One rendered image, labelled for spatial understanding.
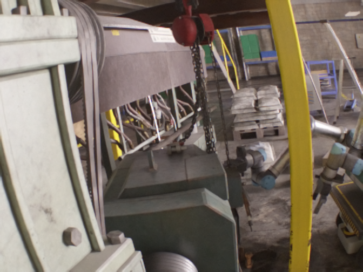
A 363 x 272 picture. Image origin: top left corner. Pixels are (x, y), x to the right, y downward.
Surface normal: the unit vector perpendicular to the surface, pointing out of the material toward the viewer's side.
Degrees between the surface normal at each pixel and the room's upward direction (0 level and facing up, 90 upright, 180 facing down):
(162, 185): 90
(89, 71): 94
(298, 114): 90
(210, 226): 90
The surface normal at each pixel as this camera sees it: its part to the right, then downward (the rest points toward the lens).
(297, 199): -0.34, 0.22
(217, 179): 0.00, 0.18
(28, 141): 0.93, -0.09
